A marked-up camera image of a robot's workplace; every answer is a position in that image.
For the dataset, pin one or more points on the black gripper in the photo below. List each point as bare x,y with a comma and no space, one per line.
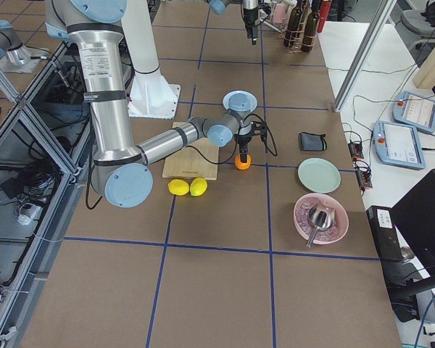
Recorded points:
243,140
250,15

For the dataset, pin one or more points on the orange mandarin fruit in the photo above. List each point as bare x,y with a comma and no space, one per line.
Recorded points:
240,165

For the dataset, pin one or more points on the light blue plate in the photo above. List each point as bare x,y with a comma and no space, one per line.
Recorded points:
240,101

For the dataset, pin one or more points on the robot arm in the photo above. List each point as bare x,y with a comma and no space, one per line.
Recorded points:
122,76
219,6

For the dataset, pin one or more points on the light green plate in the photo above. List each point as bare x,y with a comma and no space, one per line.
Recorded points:
319,175

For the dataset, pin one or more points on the pink cup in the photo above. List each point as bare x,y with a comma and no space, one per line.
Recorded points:
279,13

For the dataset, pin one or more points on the bamboo cutting board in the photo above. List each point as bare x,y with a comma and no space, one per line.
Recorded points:
188,163

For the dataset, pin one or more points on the upper yellow lemon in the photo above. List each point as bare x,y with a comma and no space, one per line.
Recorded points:
198,187

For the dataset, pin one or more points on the yellow lemon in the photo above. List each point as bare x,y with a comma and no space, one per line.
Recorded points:
178,187
198,187

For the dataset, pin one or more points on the grey folded cloth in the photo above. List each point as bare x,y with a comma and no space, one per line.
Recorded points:
312,142

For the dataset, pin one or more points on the lower yellow lemon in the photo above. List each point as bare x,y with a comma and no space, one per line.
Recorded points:
178,187

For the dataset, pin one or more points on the red cylinder bottle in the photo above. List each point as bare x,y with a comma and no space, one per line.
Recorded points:
323,14

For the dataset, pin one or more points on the pink bowl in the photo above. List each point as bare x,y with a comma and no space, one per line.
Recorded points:
333,234

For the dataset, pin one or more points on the steel ice scoop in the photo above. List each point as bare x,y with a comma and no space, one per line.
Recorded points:
320,218

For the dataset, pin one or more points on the near teach pendant tablet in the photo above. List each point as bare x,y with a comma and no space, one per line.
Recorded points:
398,145

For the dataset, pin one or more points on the teach pendant tablet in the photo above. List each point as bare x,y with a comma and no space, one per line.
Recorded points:
414,109
398,145

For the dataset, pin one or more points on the far teach pendant tablet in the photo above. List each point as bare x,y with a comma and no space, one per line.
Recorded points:
414,109

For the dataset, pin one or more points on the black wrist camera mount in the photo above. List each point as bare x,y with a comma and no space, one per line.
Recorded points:
259,128

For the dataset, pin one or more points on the copper wire bottle rack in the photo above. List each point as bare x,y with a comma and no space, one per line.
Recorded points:
297,42

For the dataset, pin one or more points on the aluminium frame post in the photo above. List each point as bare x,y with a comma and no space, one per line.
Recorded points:
371,35

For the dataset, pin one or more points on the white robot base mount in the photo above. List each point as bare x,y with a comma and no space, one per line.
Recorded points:
150,95

